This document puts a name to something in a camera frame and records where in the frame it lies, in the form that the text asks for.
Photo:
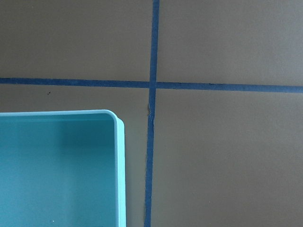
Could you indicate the turquoise plastic storage bin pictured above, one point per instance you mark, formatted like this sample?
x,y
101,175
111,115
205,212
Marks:
x,y
62,169

